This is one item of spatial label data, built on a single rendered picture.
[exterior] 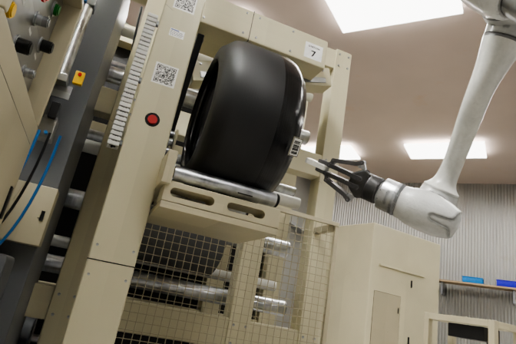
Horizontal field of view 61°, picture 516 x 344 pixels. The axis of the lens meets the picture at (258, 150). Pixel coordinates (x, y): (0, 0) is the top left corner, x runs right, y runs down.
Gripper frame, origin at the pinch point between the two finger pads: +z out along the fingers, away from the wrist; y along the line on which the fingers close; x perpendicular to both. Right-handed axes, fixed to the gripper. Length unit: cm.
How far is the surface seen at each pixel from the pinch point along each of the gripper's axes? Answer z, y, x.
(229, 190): 17.9, 16.2, -13.0
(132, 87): 57, -2, -26
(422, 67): 96, -96, 432
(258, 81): 22.9, -17.1, -10.4
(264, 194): 10.9, 14.6, -4.6
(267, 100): 18.3, -12.9, -9.3
